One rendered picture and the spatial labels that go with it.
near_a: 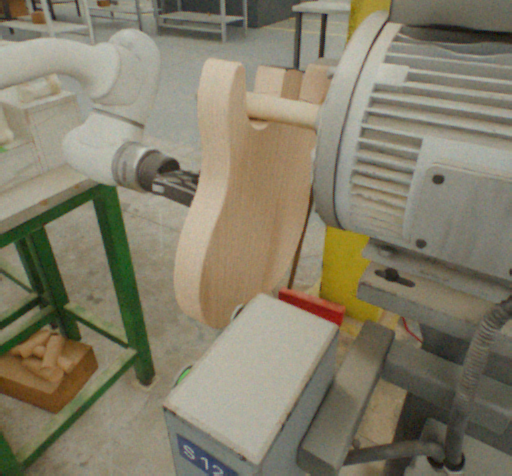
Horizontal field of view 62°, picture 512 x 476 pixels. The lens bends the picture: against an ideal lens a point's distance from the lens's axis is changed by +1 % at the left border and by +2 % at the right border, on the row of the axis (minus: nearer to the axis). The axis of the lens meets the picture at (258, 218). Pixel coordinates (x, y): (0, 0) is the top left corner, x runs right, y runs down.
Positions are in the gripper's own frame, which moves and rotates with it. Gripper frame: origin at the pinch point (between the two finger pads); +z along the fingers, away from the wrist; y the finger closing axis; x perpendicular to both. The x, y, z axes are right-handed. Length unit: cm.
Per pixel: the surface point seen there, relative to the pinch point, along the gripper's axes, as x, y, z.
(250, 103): 16.5, 7.3, 2.6
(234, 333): -3.0, 27.1, 16.0
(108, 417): -105, -27, -58
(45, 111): 2, -11, -66
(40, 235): -47, -29, -96
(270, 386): -3.8, 30.2, 21.9
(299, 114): 16.5, 7.4, 10.0
